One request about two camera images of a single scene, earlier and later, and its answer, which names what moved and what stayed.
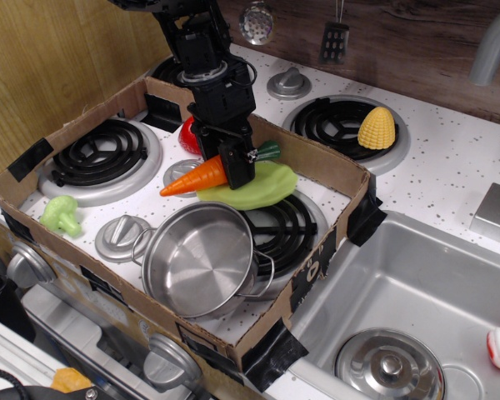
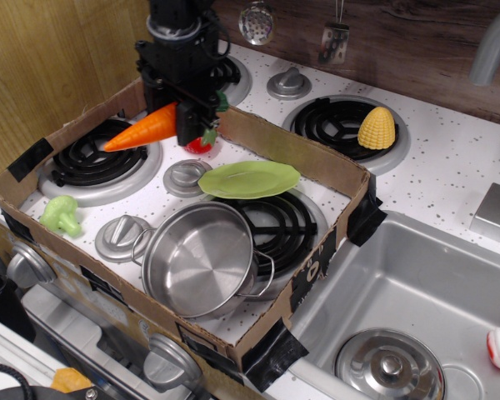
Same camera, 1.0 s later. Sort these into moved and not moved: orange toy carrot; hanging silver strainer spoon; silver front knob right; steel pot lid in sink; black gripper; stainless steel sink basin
Moved: black gripper; orange toy carrot
Not moved: steel pot lid in sink; stainless steel sink basin; hanging silver strainer spoon; silver front knob right
